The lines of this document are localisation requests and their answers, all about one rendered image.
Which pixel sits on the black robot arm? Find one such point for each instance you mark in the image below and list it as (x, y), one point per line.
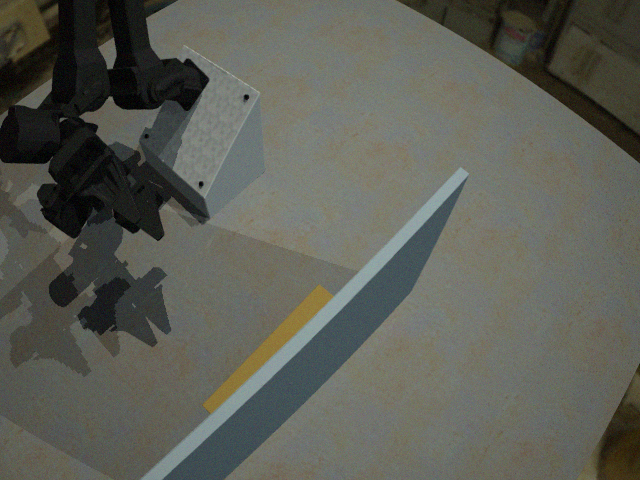
(82, 83)

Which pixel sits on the dark grey flat panel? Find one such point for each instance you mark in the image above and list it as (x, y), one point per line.
(286, 381)

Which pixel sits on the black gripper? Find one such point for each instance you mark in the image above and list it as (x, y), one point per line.
(103, 179)

